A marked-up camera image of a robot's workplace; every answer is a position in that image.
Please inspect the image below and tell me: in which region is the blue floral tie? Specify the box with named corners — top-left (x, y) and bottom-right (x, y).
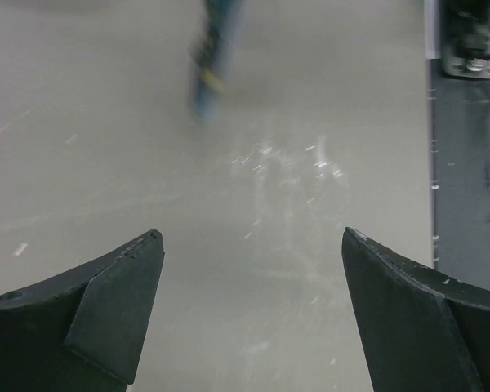
top-left (189, 0), bottom-right (242, 123)

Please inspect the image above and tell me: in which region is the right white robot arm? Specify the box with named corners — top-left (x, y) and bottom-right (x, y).
top-left (439, 1), bottom-right (490, 81)

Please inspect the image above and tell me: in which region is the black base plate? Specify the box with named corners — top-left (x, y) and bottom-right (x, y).
top-left (427, 59), bottom-right (490, 290)

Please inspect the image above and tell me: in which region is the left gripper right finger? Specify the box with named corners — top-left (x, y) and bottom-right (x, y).
top-left (341, 228), bottom-right (490, 392)

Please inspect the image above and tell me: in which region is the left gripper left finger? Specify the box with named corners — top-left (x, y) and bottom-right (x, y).
top-left (0, 229), bottom-right (164, 392)

